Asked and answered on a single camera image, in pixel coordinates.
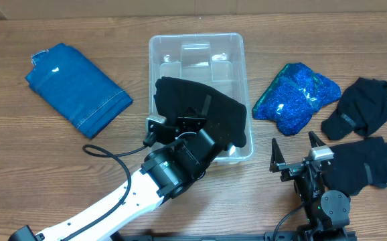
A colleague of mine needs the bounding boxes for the clear plastic storage container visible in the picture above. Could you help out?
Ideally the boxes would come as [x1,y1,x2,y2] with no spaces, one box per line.
[149,33,254,164]

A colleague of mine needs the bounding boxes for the blue sequin fabric bundle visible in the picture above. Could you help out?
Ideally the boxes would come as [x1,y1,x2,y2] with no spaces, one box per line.
[252,62,341,136]

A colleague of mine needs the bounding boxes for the blue denim jeans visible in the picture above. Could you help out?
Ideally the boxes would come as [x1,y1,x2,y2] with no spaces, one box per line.
[25,43,133,139]

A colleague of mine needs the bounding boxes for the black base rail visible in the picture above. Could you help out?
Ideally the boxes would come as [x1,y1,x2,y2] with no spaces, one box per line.
[112,230,358,241]

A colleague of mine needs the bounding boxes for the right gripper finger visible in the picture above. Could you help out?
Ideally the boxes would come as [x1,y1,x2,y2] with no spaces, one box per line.
[269,138,286,173]
[308,131,326,148]

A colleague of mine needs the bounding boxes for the black garment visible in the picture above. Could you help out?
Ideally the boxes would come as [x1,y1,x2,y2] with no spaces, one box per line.
[154,77,246,147]
[322,137,387,196]
[321,78,387,141]

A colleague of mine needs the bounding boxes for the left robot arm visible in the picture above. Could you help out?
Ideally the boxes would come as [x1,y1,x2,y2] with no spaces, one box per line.
[9,114,230,241]

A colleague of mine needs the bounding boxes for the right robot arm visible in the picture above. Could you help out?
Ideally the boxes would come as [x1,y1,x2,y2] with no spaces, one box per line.
[264,131,357,240]

